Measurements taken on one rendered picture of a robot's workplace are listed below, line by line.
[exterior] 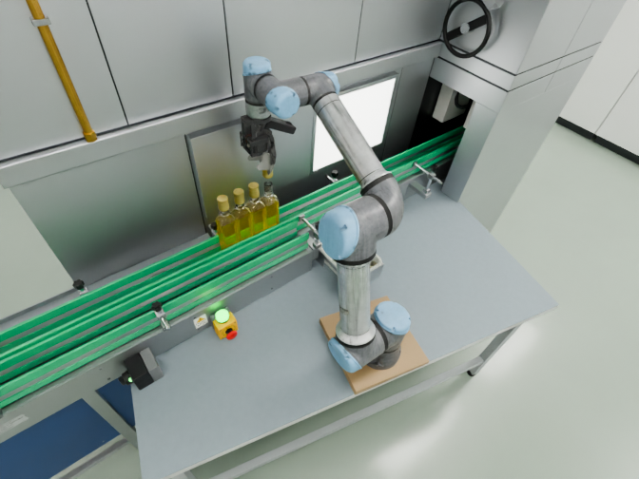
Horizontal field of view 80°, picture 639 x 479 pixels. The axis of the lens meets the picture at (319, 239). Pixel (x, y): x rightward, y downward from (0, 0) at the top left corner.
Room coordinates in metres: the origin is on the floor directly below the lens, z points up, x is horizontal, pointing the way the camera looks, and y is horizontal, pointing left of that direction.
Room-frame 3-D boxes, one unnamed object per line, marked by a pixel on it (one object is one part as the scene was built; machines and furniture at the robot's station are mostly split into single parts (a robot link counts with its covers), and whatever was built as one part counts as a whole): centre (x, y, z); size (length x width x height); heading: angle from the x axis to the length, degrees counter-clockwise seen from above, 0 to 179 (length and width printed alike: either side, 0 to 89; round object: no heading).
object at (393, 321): (0.63, -0.24, 0.94); 0.13 x 0.12 x 0.14; 130
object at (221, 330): (0.66, 0.30, 0.79); 0.07 x 0.07 x 0.07; 42
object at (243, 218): (0.94, 0.28, 0.99); 0.06 x 0.06 x 0.21; 42
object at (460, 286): (1.21, 0.07, 0.73); 1.58 x 1.52 x 0.04; 118
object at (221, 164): (1.28, 0.09, 1.15); 0.90 x 0.03 x 0.34; 132
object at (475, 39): (1.65, -0.49, 1.49); 0.21 x 0.05 x 0.21; 42
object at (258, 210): (0.98, 0.24, 0.99); 0.06 x 0.06 x 0.21; 42
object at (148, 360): (0.47, 0.51, 0.79); 0.08 x 0.08 x 0.08; 42
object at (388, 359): (0.63, -0.24, 0.82); 0.15 x 0.15 x 0.10
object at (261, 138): (1.00, 0.22, 1.35); 0.09 x 0.08 x 0.12; 130
